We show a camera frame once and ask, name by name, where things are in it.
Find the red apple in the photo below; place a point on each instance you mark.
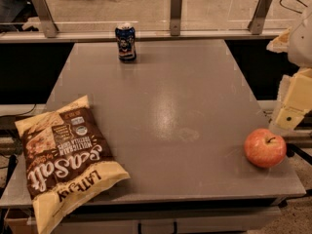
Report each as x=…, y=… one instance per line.
x=265, y=149

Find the brown sea salt chip bag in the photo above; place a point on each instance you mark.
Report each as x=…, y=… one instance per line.
x=68, y=162

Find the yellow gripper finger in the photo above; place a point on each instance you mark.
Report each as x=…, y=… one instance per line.
x=280, y=43
x=294, y=101

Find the left metal bracket post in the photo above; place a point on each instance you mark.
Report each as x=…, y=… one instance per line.
x=48, y=25

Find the middle metal bracket post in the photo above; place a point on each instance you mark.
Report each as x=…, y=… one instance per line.
x=175, y=17

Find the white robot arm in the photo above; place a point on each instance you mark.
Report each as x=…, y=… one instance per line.
x=300, y=42

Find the metal bracket post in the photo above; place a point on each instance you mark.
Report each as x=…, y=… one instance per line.
x=175, y=17
x=48, y=25
x=257, y=22

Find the right metal bracket post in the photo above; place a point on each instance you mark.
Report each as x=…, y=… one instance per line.
x=257, y=22

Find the blue pepsi can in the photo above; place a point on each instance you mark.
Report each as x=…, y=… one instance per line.
x=125, y=35

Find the cardboard box under table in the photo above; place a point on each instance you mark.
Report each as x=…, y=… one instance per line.
x=19, y=222

